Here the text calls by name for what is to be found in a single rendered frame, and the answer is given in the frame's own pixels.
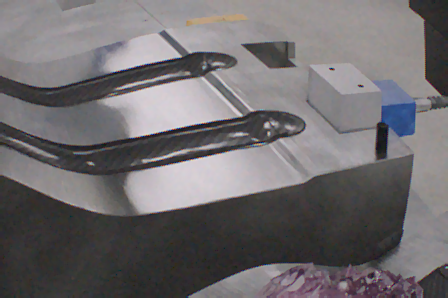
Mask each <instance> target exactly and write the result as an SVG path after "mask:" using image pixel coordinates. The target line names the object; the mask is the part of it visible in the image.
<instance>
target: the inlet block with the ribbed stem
mask: <svg viewBox="0 0 448 298"><path fill-rule="evenodd" d="M308 76H309V85H308V92H309V97H308V104H309V105H310V106H312V107H313V109H314V110H315V111H316V112H317V113H318V114H320V115H321V116H322V117H323V118H324V119H325V121H326V122H328V123H329V124H330V126H332V127H333V128H334V129H335V130H336V131H337V132H338V134H339V135H340V134H345V133H350V132H360V131H364V130H369V129H376V128H377V123H378V122H385V123H387V124H388V125H389V127H391V129H392V130H393V131H394V132H395V133H397V135H398V136H399V137H405V136H408V135H414V131H415V119H416V113H420V112H428V110H430V111H432V109H435V110H436V109H440V110H441V108H444V109H446V107H448V97H446V96H444V95H442V96H437V98H436V97H434V96H432V98H431V97H427V98H426V96H423V97H415V98H411V97H410V96H409V95H408V94H407V93H406V92H405V91H404V90H403V89H402V88H401V87H400V86H399V85H397V83H395V82H394V81H393V80H392V79H390V80H386V79H385V80H381V81H380V80H375V81H372V80H369V79H368V78H366V77H365V75H363V74H362V73H361V72H360V71H359V70H358V69H356V68H355V67H354V66H353V65H352V64H351V63H347V64H345V63H341V64H337V63H335V64H323V65H320V64H317V65H309V73H308Z"/></svg>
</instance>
